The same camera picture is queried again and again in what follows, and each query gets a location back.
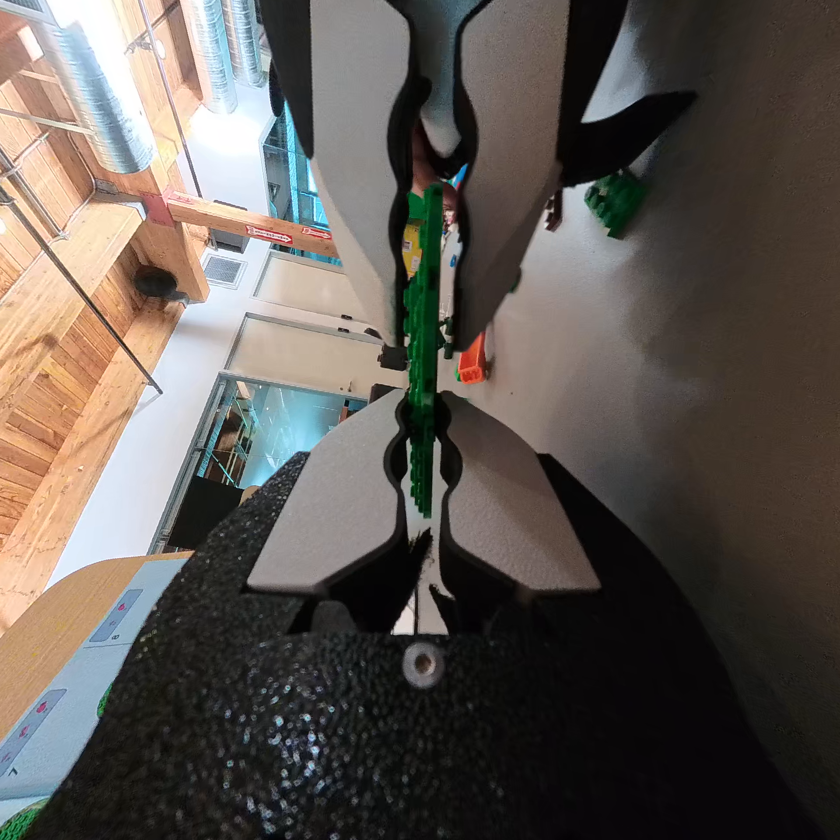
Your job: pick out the slim silver air duct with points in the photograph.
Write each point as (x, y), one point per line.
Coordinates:
(213, 52)
(246, 39)

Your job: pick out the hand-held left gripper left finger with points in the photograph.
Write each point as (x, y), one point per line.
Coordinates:
(321, 518)

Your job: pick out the black round ceiling fixture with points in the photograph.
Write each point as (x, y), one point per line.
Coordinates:
(157, 283)

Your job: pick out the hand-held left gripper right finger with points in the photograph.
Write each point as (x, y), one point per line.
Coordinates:
(518, 518)

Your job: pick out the person's right hand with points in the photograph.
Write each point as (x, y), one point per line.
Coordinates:
(423, 154)

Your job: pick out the black power adapter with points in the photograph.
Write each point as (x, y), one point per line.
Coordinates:
(392, 356)

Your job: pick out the brown lego brick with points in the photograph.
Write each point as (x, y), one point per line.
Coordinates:
(554, 211)

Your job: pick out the green lego plate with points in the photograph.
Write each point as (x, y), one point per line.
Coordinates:
(426, 315)

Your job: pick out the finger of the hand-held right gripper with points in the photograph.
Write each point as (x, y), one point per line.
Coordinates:
(354, 131)
(518, 131)

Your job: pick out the lego instruction booklet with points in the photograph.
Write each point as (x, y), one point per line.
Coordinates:
(65, 689)

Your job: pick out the white wall vent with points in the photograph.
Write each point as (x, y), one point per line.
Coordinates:
(224, 268)

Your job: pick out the orange brick separator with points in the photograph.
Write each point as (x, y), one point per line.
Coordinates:
(472, 361)

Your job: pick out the cream double door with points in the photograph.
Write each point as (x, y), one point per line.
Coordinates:
(295, 328)

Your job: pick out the wooden beam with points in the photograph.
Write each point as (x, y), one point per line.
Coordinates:
(229, 220)

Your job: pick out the large silver air duct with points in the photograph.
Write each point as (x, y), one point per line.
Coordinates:
(105, 98)

